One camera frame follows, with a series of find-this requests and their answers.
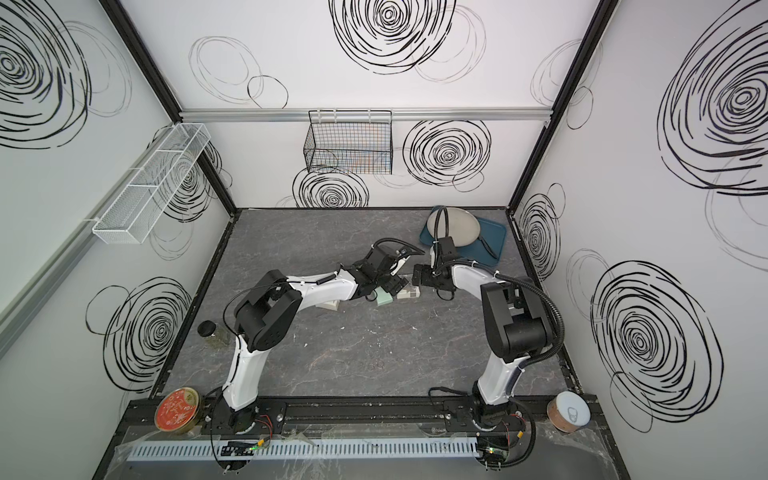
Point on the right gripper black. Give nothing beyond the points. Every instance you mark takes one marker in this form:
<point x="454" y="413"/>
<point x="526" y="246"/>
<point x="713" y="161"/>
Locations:
<point x="426" y="269"/>

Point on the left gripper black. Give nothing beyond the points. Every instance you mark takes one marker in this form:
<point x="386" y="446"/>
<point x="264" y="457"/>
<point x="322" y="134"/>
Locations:
<point x="396" y="284"/>

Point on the mint green jewelry box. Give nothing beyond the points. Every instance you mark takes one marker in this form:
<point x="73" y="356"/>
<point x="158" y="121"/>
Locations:
<point x="383" y="297"/>

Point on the white box base black insert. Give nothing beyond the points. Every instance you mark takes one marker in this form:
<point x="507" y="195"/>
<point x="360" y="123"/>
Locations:
<point x="409" y="292"/>

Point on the white gift box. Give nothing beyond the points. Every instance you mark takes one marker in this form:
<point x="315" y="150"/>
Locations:
<point x="330" y="305"/>

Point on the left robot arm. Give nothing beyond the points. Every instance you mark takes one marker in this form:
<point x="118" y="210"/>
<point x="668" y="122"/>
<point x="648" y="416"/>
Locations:
<point x="266" y="311"/>

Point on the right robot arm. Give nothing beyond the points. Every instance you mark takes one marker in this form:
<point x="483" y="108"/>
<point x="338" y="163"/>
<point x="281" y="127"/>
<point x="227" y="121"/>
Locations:
<point x="522" y="325"/>

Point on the grey round pan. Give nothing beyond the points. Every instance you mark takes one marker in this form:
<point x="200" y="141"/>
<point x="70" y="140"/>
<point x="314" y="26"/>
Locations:
<point x="458" y="224"/>

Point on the teal tray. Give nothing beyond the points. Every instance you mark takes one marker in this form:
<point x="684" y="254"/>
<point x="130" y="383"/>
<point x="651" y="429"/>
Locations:
<point x="486" y="250"/>

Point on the brown tape roll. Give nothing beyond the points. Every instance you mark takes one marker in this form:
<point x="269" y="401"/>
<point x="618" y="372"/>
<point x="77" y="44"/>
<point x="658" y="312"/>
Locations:
<point x="568" y="412"/>

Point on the black wire basket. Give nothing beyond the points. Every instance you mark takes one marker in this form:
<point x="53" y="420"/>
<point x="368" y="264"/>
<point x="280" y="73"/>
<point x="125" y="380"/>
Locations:
<point x="349" y="141"/>

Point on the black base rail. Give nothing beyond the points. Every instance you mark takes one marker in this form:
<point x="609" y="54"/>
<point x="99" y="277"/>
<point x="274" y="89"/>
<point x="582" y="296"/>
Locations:
<point x="439" y="411"/>

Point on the white slotted cable duct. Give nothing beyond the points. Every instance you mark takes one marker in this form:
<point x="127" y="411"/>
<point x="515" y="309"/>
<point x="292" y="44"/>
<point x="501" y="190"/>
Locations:
<point x="296" y="449"/>

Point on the white wire shelf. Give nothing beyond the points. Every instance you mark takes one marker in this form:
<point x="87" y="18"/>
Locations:
<point x="168" y="183"/>

